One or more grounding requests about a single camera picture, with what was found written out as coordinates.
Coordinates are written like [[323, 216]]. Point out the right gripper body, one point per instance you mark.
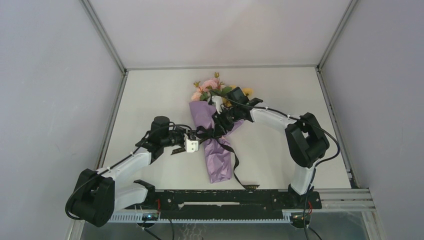
[[227, 118]]

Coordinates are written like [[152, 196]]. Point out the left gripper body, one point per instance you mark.
[[174, 138]]

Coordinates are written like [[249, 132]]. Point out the yellow fake flower stem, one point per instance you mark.
[[247, 91], [228, 93]]

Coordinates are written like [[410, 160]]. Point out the pink fake flower stem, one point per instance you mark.
[[198, 93], [209, 86]]

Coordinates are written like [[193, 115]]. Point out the pink purple wrapping paper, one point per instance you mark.
[[217, 159]]

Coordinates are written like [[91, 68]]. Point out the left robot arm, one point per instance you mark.
[[99, 193]]

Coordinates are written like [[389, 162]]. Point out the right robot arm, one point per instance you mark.
[[307, 141]]

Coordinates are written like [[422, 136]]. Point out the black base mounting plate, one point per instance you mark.
[[227, 202]]

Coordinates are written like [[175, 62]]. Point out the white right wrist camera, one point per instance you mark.
[[217, 102]]

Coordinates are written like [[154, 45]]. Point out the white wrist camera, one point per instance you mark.
[[217, 102], [191, 146]]

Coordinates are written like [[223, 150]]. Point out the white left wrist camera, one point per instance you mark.
[[191, 146]]

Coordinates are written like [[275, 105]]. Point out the white cable duct rail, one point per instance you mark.
[[153, 217]]

